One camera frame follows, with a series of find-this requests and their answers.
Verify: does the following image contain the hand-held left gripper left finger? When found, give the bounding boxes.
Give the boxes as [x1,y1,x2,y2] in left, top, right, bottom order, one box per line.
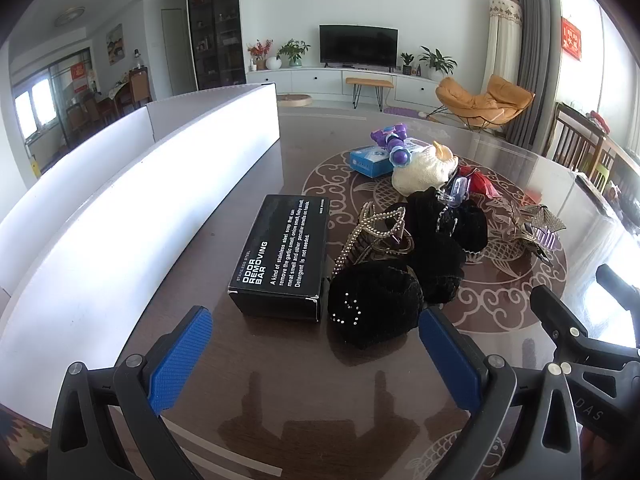
[47,305,216,480]

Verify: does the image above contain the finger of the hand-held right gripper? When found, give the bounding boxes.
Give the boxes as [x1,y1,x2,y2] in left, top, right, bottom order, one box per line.
[595,263,640,313]
[530,284,640,377]

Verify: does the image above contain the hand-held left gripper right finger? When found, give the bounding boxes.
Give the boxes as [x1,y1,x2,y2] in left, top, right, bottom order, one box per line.
[419,306,583,480]

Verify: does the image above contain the black fuzzy hair bow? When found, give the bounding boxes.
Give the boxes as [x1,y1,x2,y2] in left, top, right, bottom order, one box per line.
[327,262,426,351]

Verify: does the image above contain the brown patterned glass desktop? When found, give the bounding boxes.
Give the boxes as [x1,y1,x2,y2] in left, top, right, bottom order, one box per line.
[107,105,640,480]

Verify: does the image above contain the purple hair claw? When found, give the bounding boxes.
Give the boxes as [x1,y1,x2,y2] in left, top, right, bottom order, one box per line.
[527,227,563,261]

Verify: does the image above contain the silver mesh bow hair clip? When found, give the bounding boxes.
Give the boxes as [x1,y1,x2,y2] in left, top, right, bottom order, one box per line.
[505,204,568,266]

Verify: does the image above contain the black printed cardboard box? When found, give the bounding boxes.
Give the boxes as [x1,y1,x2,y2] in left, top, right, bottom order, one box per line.
[228,194,331,323]

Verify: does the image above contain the red pleated ornament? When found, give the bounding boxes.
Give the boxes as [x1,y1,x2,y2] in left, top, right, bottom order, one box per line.
[457,164,496,196]

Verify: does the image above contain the clear blue hair clip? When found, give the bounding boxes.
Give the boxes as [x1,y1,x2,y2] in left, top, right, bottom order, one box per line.
[437,174,471,211]

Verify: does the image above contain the wooden slatted chair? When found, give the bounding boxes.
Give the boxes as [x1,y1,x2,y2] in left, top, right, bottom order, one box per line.
[542,101,618,181]

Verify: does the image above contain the cream knit hat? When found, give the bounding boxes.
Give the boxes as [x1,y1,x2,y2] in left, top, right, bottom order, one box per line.
[391,141,460,196]

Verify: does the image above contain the purple plastic toy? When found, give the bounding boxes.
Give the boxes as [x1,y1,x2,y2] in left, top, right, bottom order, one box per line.
[370,124,413,167]

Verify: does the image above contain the blue paper box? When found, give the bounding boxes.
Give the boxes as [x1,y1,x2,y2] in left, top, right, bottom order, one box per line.
[349,136,431,178]

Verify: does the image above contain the orange lounge chair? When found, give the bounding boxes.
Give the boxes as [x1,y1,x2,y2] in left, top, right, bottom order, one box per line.
[427,74,536,133]

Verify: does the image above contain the grey curtain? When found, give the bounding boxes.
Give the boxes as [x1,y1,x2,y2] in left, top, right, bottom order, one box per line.
[505,0,561,146]

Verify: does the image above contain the large leafy potted plant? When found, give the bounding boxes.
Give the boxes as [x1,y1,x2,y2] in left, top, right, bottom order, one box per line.
[417,46,458,81]

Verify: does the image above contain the white patterned curtain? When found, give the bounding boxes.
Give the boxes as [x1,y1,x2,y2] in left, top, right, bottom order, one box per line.
[482,0,523,93]

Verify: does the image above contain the wooden bench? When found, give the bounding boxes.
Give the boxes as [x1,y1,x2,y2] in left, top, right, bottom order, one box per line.
[345,77,396,110]

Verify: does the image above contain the red sign on glass door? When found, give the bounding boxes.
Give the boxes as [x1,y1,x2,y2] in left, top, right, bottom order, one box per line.
[72,62,93,93]

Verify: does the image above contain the white door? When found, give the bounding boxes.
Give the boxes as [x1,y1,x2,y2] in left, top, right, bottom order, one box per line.
[161,9,193,98]

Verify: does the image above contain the white television cabinet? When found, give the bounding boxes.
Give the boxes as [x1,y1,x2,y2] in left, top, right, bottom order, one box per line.
[245,67,451,111]

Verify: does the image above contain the red flowers in vase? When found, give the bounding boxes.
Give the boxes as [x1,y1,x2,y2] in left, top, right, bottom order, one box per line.
[246,39,274,71]

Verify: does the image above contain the green plant in vase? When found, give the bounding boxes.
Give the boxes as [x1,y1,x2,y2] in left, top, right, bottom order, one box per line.
[276,38,312,68]

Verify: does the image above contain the dark glass display cabinet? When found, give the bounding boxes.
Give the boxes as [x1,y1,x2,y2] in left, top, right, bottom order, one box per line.
[186,0,247,92]

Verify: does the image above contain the black television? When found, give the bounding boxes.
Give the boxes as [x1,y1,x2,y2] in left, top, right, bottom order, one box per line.
[319,24,399,68]

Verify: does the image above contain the round ceiling lamp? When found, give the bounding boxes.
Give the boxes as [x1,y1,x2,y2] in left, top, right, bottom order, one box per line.
[54,6,87,28]

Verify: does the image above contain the red wall decoration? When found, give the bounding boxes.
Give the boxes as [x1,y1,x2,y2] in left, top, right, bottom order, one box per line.
[560,16,584,62]

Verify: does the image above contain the framed wall picture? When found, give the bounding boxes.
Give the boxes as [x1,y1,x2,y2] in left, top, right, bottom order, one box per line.
[105,23,125,65]

